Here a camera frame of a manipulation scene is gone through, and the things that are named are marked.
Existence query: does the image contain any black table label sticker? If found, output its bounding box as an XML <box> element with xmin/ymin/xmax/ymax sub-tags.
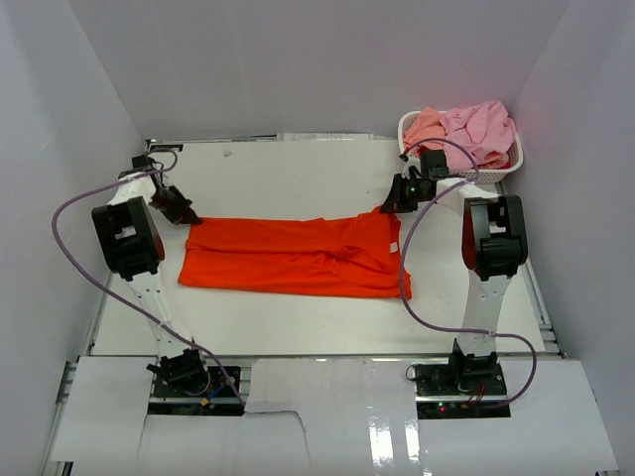
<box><xmin>148</xmin><ymin>144</ymin><xmax>184</xmax><ymax>153</ymax></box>

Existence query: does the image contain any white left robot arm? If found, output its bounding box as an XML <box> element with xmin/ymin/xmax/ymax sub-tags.
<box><xmin>91</xmin><ymin>156</ymin><xmax>210</xmax><ymax>396</ymax></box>

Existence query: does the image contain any orange t shirt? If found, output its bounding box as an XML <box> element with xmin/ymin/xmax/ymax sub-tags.
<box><xmin>179</xmin><ymin>208</ymin><xmax>412</xmax><ymax>298</ymax></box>

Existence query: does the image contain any white perforated laundry basket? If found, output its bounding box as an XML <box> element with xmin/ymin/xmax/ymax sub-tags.
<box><xmin>397</xmin><ymin>110</ymin><xmax>524</xmax><ymax>184</ymax></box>

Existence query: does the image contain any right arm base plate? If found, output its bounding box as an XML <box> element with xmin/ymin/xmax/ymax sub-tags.
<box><xmin>405</xmin><ymin>363</ymin><xmax>511</xmax><ymax>420</ymax></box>

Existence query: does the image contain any peach t shirt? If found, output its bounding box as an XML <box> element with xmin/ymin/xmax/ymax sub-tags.
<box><xmin>402</xmin><ymin>107</ymin><xmax>446</xmax><ymax>150</ymax></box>

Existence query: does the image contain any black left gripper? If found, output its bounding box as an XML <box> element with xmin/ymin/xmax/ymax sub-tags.
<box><xmin>148</xmin><ymin>184</ymin><xmax>201</xmax><ymax>226</ymax></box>

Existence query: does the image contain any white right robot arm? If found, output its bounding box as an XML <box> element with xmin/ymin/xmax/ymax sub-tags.
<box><xmin>380</xmin><ymin>150</ymin><xmax>529</xmax><ymax>396</ymax></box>

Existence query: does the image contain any light pink t shirt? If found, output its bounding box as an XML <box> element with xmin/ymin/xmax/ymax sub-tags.
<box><xmin>442</xmin><ymin>101</ymin><xmax>516</xmax><ymax>169</ymax></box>

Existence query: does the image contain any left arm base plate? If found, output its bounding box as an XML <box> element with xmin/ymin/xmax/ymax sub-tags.
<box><xmin>148</xmin><ymin>366</ymin><xmax>244</xmax><ymax>417</ymax></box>

